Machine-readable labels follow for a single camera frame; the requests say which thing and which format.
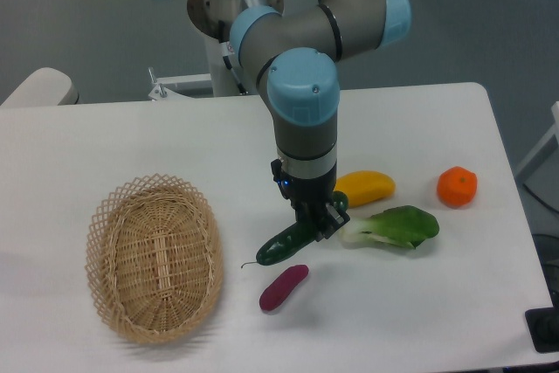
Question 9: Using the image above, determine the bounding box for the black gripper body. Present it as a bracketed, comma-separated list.
[271, 159, 337, 221]

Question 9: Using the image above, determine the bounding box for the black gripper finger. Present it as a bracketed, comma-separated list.
[315, 202, 350, 241]
[295, 211, 313, 233]

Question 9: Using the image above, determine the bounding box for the dark green cucumber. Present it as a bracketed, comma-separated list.
[241, 191, 349, 267]

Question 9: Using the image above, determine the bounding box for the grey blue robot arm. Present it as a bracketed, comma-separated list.
[204, 0, 411, 240]

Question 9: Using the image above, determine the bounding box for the yellow mango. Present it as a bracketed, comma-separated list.
[335, 170, 396, 208]

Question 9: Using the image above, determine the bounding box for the purple sweet potato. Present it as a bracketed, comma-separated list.
[259, 265, 309, 312]

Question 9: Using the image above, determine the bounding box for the green bok choy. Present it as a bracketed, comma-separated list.
[338, 205, 440, 249]

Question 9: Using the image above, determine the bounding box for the orange tangerine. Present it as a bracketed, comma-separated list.
[437, 166, 478, 208]

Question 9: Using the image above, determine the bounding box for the woven wicker basket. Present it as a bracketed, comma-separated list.
[85, 174, 224, 344]

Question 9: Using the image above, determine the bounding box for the black device at edge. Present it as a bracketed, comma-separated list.
[525, 307, 558, 354]

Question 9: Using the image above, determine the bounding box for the white chair back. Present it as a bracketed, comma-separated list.
[1, 67, 79, 109]

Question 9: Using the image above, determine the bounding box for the white frame at right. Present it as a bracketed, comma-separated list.
[514, 102, 558, 183]

